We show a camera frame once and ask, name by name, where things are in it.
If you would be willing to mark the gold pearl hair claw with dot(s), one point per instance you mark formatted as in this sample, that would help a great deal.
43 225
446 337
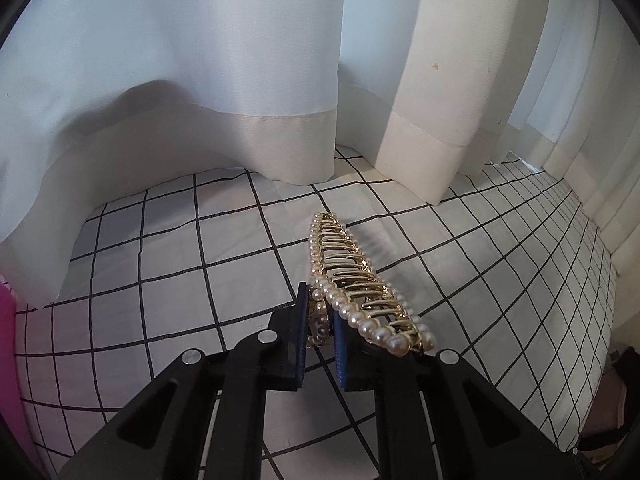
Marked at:
344 287

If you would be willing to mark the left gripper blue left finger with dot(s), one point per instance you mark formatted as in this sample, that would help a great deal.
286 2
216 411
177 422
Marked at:
293 369

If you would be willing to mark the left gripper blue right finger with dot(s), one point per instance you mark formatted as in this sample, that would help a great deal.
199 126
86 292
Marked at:
354 357

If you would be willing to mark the white sheer curtain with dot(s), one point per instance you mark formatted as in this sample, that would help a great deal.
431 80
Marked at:
101 98

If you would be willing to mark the black white grid cloth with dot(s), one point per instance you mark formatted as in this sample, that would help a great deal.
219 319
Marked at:
507 270

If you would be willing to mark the pink plastic basin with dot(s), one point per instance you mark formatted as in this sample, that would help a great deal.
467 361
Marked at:
12 409

